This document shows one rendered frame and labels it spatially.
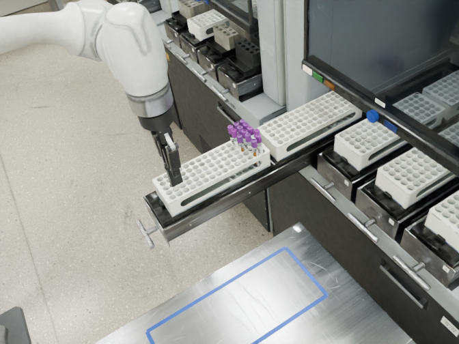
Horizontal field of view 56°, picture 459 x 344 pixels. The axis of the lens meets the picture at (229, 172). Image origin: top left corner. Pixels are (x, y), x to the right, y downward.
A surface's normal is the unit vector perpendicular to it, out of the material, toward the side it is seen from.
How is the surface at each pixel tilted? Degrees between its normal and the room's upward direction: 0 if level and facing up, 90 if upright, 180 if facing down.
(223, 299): 0
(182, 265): 0
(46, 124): 0
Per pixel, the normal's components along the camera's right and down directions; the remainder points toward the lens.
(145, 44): 0.59, 0.40
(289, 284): -0.12, -0.69
